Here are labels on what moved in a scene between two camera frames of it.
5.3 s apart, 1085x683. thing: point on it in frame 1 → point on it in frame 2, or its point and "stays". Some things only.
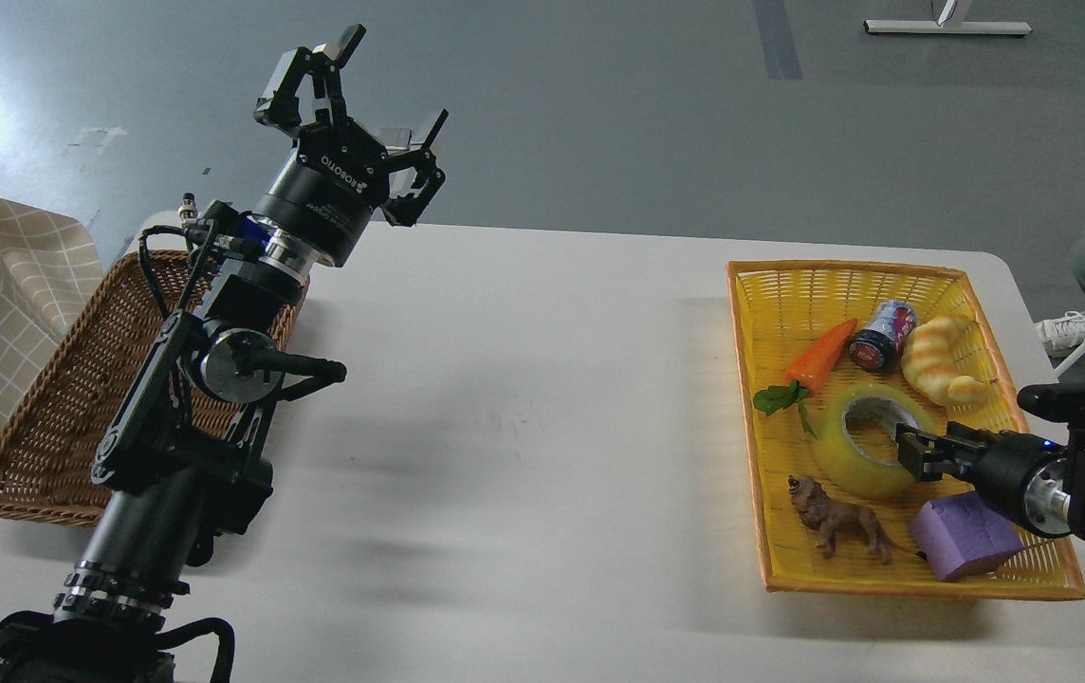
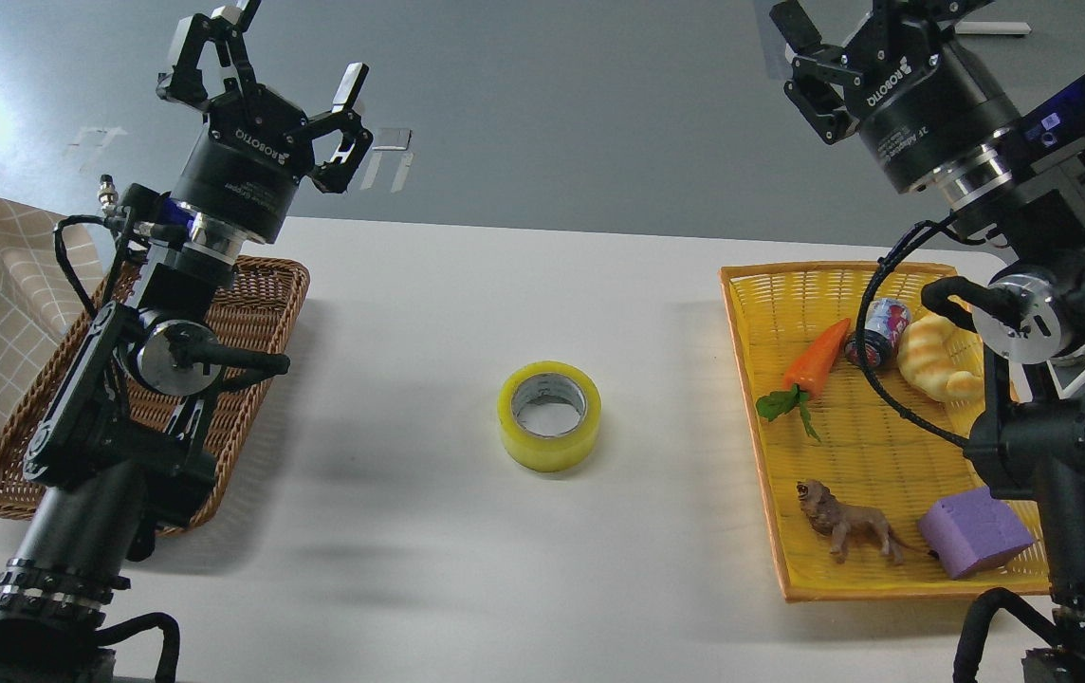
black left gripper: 323,197 → 246,169
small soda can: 889,326 stays
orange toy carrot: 807,372 stays
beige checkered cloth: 10,278 stays
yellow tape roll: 839,463 → 553,453
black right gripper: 1025,478 → 928,102
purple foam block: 954,535 stays
